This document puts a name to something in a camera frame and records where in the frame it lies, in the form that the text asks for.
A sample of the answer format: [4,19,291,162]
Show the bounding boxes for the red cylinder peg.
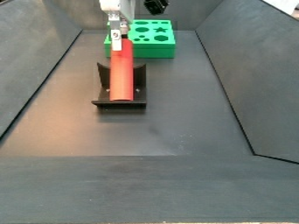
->
[109,38,133,101]

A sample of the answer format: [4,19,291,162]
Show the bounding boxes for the black cradle fixture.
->
[90,64,146,108]

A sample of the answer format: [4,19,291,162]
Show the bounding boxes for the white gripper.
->
[98,0,136,51]

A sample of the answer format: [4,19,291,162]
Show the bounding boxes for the green shape sorter board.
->
[104,19,176,59]

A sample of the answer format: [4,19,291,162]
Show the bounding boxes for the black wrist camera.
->
[144,0,169,15]

